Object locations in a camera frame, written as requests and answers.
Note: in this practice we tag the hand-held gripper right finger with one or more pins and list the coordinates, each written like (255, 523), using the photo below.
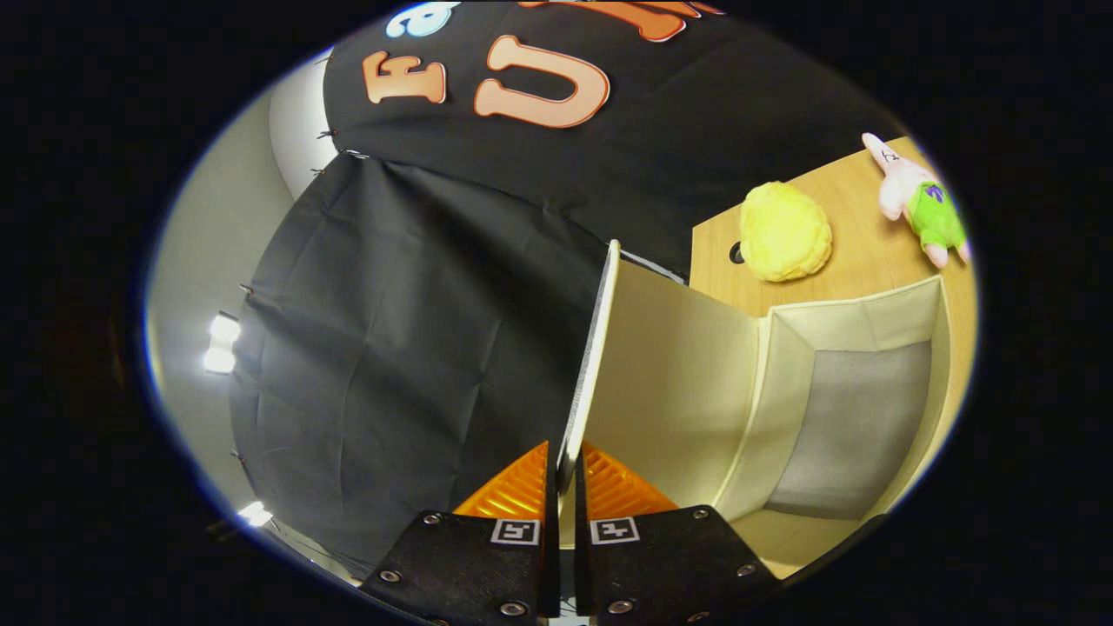
(581, 565)

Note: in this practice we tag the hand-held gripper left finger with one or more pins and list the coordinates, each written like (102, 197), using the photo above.
(551, 565)

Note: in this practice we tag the beige fabric storage box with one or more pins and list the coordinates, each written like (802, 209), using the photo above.
(678, 374)

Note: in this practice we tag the black backdrop cloth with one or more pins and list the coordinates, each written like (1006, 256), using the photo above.
(417, 348)

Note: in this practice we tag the long ceiling light strip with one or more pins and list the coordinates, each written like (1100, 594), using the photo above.
(255, 515)

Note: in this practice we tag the wide ceiling light panel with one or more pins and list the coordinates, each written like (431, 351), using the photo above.
(222, 356)

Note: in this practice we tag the yellow bumpy plush toy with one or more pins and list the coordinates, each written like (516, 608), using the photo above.
(783, 230)

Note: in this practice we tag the row of black cloth clips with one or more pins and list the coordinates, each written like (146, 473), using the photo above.
(246, 289)

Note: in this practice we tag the pink plush toy green shorts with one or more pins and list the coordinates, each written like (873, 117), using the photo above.
(935, 217)

